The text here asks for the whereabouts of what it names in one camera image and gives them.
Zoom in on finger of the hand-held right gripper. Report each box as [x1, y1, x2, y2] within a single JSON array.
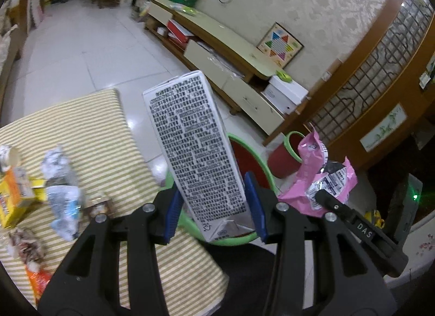
[[314, 189, 408, 277]]

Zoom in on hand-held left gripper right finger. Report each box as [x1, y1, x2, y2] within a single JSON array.
[[243, 171, 398, 316]]

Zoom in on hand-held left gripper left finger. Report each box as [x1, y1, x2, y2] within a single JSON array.
[[37, 182, 186, 316]]

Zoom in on large green rimmed bin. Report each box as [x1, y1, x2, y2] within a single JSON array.
[[166, 133, 276, 247]]

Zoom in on pink plastic wrapper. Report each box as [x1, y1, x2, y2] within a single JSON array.
[[277, 124, 358, 217]]

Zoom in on white printed milk carton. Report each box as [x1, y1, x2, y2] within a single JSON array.
[[142, 70, 256, 243]]

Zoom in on brown red paper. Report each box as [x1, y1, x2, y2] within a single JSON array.
[[7, 228, 46, 264]]

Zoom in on yellow cardboard box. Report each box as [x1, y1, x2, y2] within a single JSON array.
[[0, 167, 46, 228]]

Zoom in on small yellow toy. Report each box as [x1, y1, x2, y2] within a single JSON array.
[[365, 211, 384, 229]]

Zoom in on white flowered cabinet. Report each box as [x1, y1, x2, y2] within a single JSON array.
[[384, 214, 435, 289]]

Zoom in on small red green-rimmed bin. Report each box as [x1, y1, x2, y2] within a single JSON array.
[[268, 131, 306, 179]]

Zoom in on person's dark trousers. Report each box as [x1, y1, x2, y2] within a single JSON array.
[[207, 241, 276, 316]]

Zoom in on white cardboard box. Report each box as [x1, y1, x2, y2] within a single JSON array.
[[262, 75, 309, 114]]

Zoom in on wooden lattice partition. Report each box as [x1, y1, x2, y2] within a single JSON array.
[[306, 0, 435, 170]]

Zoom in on orange snack packet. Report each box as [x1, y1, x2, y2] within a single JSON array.
[[25, 265, 51, 298]]

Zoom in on colourful star checkers board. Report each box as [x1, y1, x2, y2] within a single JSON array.
[[256, 22, 304, 68]]

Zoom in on long wooden television stand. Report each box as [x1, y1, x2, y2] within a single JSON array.
[[144, 0, 289, 136]]

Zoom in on red flat box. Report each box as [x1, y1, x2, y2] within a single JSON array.
[[166, 19, 196, 43]]

